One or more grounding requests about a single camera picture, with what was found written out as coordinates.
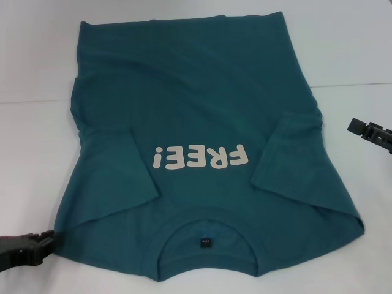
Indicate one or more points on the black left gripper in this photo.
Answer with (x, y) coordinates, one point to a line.
(16, 249)

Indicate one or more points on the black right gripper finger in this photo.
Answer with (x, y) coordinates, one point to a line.
(372, 133)

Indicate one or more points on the teal T-shirt with FREE print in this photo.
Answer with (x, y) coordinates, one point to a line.
(199, 92)

